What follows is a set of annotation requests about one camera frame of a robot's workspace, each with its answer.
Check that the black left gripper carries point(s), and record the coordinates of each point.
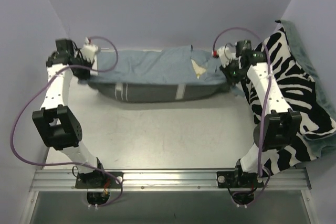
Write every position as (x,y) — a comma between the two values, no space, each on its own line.
(83,69)

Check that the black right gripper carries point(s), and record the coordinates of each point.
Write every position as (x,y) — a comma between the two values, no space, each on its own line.
(227,70)

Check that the cream yellow-edged pillow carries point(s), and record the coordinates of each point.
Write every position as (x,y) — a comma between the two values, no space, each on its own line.
(200,69)

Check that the grey-blue pillowcase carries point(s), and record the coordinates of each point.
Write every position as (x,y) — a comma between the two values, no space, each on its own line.
(137,76)

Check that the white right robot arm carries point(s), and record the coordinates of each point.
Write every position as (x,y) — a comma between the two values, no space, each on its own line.
(279,123)

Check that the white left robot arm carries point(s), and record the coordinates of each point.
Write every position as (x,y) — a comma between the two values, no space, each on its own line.
(55,122)

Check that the zebra print cushion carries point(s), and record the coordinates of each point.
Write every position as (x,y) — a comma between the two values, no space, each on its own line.
(300,89)

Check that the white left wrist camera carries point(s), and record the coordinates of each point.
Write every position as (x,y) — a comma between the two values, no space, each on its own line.
(89,50)

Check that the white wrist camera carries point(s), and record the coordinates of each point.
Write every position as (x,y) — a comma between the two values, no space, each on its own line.
(225,54)
(89,50)

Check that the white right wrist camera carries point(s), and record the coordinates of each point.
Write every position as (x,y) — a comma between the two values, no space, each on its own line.
(225,54)

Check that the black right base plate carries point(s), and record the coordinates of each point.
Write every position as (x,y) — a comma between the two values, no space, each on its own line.
(232,179)

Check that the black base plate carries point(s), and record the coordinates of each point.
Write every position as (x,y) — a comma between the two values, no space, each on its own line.
(115,179)
(232,179)

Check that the aluminium mounting rail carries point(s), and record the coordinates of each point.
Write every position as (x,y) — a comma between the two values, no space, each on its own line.
(167,180)

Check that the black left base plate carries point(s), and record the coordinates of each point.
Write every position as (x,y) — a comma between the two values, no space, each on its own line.
(115,179)

